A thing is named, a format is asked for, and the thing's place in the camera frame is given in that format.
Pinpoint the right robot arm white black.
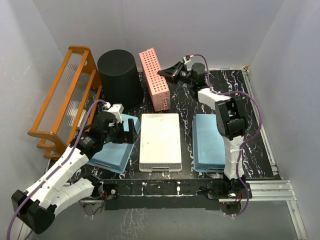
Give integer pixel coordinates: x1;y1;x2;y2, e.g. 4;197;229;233
157;61;250;199

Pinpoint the black front mounting rail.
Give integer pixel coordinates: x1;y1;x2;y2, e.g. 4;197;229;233
103;178;227;210

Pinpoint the purple cable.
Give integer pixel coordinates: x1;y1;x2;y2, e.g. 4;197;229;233
6;99;112;240
191;53;265;217

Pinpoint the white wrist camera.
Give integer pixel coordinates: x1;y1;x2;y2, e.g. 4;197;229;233
182;54;194;65
103;102;124;123

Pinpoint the light blue perforated basket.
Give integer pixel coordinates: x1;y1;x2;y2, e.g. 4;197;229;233
88;114;140;174

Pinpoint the large black plastic bucket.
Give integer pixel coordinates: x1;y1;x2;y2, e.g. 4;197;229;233
97;49;144;112

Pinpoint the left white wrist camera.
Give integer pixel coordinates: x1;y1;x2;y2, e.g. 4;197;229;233
103;102;124;123

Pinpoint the white perforated basket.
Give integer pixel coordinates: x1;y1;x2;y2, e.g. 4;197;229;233
139;113;182;172

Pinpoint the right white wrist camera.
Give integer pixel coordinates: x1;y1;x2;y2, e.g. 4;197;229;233
182;54;194;65

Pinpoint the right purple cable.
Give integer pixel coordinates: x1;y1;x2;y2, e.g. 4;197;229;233
191;53;265;217

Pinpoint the dark blue perforated basket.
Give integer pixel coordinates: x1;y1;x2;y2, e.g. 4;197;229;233
192;113;226;173

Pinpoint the orange wooden rack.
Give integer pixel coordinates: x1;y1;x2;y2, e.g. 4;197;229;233
28;45;103;160

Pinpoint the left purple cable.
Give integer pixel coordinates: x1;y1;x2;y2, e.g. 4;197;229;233
6;99;112;240

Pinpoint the small grey block in rack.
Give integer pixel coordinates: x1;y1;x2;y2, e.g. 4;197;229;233
76;109;87;130

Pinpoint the pink perforated basket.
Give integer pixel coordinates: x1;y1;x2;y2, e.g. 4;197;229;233
139;48;171;112

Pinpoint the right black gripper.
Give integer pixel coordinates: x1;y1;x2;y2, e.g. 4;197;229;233
157;62;195;87

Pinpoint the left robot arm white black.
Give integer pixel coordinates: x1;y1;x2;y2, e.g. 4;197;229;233
11;111;138;234

